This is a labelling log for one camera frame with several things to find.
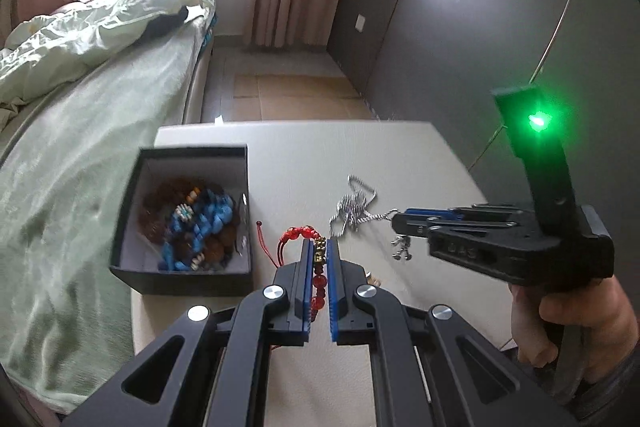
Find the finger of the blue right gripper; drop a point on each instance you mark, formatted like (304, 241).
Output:
(434, 214)

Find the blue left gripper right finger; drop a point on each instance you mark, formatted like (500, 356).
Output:
(336, 288)

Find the black jewelry box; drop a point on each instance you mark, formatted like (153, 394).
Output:
(184, 224)

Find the black garment on bed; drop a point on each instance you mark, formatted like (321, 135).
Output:
(164, 24)

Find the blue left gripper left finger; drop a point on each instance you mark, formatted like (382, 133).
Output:
(303, 289)

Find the white wall socket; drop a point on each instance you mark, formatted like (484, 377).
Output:
(360, 21)

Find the flattened cardboard on floor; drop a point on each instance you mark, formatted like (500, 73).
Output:
(295, 97)

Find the green bed sheet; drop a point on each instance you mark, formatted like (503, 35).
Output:
(65, 318)

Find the pale green duvet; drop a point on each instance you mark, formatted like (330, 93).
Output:
(47, 51)

